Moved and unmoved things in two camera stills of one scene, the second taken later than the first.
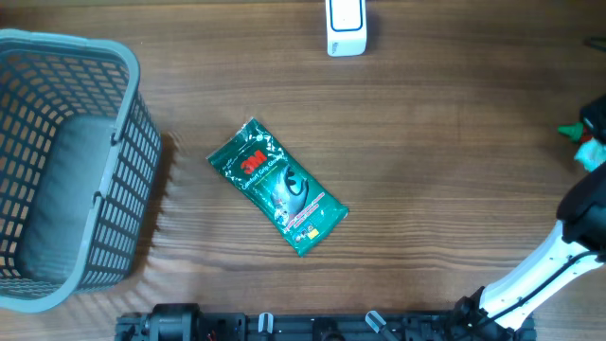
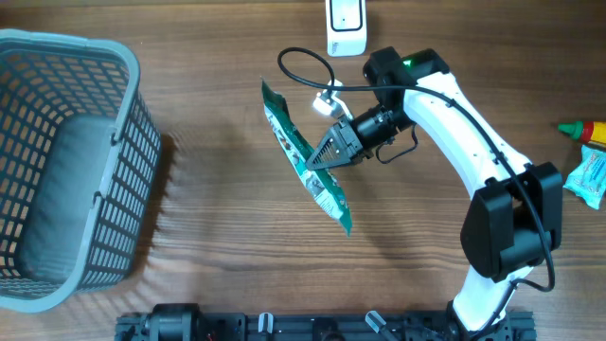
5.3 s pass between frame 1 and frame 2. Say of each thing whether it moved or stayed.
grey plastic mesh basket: stayed
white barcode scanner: stayed
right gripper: moved
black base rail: stayed
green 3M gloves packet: moved
